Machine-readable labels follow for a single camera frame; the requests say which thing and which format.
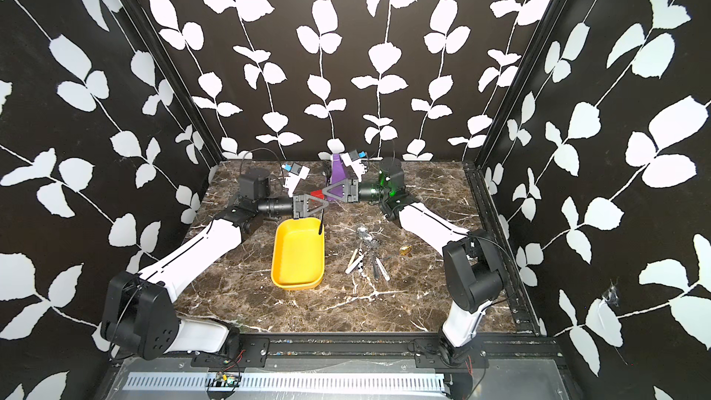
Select white handled steel spoon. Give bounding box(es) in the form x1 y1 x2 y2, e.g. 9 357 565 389
346 226 372 274

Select yellow plastic storage box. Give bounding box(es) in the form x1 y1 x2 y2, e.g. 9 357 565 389
270 218 325 291

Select black long spoon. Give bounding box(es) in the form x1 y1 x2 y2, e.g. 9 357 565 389
318 209 325 235

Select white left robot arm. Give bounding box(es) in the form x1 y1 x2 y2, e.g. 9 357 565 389
99 169 314 366

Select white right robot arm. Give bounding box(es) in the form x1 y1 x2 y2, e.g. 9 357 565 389
323 151 507 349

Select purple plastic stand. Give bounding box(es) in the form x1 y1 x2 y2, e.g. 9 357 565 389
330 154 348 184

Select small green circuit board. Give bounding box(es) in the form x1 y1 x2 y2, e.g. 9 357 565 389
207 373 242 392

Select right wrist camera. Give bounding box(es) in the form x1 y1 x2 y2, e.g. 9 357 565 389
341 150 368 183

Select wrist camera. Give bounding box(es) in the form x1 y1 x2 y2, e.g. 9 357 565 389
341 150 368 183
281 162 310 197

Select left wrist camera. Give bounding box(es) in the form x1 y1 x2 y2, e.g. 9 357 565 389
281 162 310 197

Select black aluminium frame rail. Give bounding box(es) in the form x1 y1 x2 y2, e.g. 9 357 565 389
463 161 542 336

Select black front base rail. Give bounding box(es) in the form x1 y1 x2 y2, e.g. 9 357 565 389
191 332 568 370

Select white slotted cable duct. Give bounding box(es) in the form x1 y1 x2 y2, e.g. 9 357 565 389
120 372 449 394

